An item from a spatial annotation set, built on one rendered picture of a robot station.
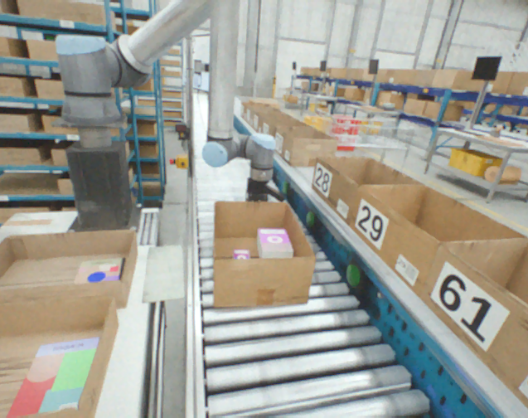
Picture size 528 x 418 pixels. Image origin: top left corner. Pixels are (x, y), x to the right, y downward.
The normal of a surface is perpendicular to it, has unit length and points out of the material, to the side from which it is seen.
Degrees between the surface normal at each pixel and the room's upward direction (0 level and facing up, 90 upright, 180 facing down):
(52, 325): 88
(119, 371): 0
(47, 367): 0
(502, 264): 89
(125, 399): 0
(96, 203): 90
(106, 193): 90
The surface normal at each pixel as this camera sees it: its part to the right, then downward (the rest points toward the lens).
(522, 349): -0.97, 0.04
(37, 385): 0.08, -0.90
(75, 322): 0.22, 0.41
